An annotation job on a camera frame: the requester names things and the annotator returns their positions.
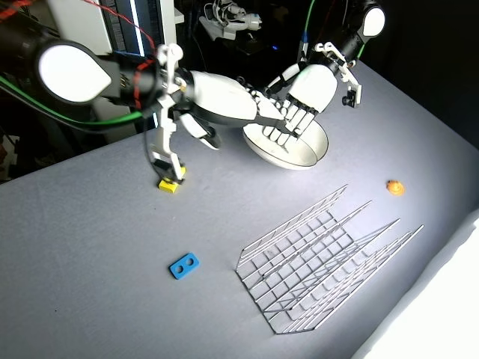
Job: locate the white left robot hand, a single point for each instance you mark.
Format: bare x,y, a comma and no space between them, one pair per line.
312,86

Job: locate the white plate with black rim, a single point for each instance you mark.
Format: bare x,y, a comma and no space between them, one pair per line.
322,140

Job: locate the white plate with barcode sticker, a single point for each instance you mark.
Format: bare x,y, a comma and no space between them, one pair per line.
295,155

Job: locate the white robot part on stand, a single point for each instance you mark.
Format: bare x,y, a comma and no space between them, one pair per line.
228,22

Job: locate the orange swirl cookie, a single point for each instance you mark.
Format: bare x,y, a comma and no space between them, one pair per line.
396,188

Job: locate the yellow rectangular block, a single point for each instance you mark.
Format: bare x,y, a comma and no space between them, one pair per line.
168,187

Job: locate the blue block with two holes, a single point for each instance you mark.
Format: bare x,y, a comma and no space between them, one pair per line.
184,266

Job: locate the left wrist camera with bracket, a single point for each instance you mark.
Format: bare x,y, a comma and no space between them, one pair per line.
351,98

